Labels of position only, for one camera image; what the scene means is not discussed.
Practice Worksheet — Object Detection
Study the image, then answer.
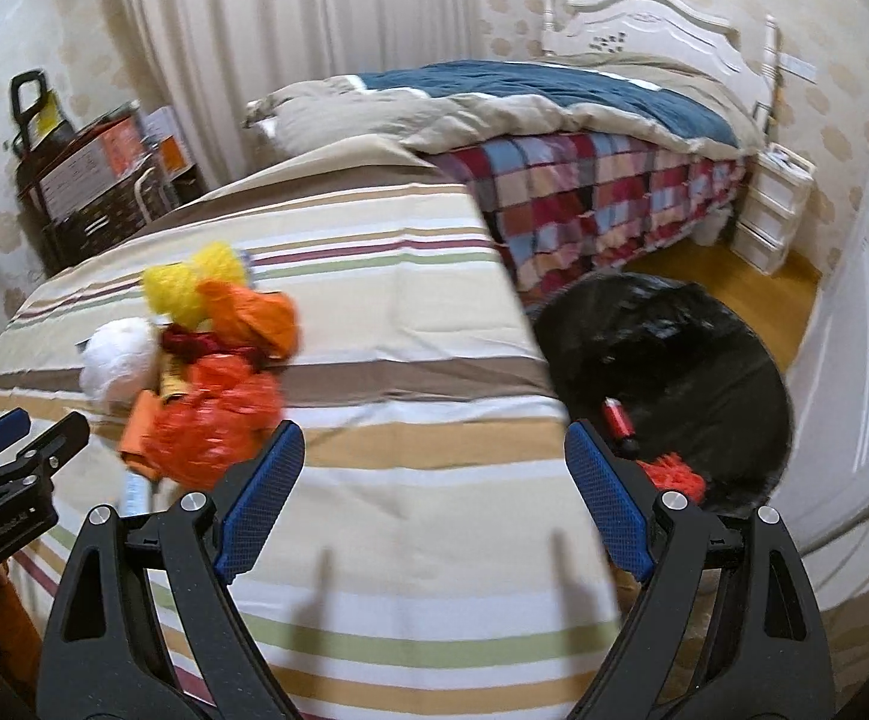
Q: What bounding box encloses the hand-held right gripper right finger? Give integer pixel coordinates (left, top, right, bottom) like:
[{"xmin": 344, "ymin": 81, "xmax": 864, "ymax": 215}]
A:
[{"xmin": 564, "ymin": 420, "xmax": 837, "ymax": 720}]

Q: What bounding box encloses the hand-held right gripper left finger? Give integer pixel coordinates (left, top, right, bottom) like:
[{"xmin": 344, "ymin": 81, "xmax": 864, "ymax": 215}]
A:
[{"xmin": 35, "ymin": 420, "xmax": 308, "ymax": 720}]

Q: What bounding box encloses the red-orange bag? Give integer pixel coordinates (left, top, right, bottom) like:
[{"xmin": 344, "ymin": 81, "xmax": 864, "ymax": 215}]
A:
[{"xmin": 145, "ymin": 356, "xmax": 287, "ymax": 494}]

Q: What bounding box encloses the white and blue wrapper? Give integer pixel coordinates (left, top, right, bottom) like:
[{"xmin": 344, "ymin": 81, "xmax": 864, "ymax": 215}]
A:
[{"xmin": 125, "ymin": 471, "xmax": 157, "ymax": 520}]

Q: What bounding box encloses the trash bin with black liner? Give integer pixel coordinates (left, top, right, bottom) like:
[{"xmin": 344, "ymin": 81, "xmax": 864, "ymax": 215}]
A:
[{"xmin": 531, "ymin": 274, "xmax": 794, "ymax": 520}]

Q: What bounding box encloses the dark red ribbon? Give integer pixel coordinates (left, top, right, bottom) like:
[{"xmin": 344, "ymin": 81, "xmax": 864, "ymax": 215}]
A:
[{"xmin": 160, "ymin": 322, "xmax": 256, "ymax": 374}]

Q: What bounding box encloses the orange foam net bundle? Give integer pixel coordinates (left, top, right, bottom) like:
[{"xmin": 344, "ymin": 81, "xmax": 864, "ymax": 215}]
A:
[{"xmin": 640, "ymin": 452, "xmax": 710, "ymax": 505}]

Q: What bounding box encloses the small red cylinder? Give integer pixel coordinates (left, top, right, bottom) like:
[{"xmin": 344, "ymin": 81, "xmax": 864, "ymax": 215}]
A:
[{"xmin": 603, "ymin": 399, "xmax": 643, "ymax": 460}]

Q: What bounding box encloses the small orange box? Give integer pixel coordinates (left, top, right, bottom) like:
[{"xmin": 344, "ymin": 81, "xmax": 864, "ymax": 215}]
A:
[{"xmin": 118, "ymin": 390, "xmax": 163, "ymax": 478}]

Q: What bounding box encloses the yellow yarn ball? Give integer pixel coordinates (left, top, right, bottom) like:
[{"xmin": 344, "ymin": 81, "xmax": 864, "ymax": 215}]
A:
[{"xmin": 142, "ymin": 240, "xmax": 250, "ymax": 331}]

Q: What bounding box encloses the striped cloth covered table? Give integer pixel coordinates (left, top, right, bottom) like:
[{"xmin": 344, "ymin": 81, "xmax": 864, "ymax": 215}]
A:
[{"xmin": 0, "ymin": 139, "xmax": 625, "ymax": 720}]

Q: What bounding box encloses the white panelled door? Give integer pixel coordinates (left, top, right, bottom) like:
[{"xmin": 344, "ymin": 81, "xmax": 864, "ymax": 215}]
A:
[{"xmin": 768, "ymin": 15, "xmax": 869, "ymax": 620}]

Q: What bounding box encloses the small white bin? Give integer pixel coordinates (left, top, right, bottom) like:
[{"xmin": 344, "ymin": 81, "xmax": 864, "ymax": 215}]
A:
[{"xmin": 693, "ymin": 210, "xmax": 737, "ymax": 246}]

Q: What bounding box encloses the white plastic drawer unit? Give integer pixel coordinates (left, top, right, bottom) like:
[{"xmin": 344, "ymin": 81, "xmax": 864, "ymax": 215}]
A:
[{"xmin": 729, "ymin": 142, "xmax": 813, "ymax": 275}]

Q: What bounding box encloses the bed with patchwork quilt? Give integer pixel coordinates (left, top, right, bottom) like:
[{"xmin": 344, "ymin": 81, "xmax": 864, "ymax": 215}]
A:
[{"xmin": 243, "ymin": 52, "xmax": 769, "ymax": 164}]

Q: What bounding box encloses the white curtain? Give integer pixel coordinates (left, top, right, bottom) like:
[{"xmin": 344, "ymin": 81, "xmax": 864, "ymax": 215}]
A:
[{"xmin": 108, "ymin": 0, "xmax": 481, "ymax": 190}]

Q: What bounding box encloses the white bed headboard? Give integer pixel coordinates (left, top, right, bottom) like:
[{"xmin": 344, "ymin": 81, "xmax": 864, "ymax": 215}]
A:
[{"xmin": 540, "ymin": 0, "xmax": 782, "ymax": 115}]

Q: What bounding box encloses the black trolley handle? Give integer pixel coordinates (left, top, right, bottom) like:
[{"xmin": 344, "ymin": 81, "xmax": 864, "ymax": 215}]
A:
[{"xmin": 8, "ymin": 71, "xmax": 76, "ymax": 160}]

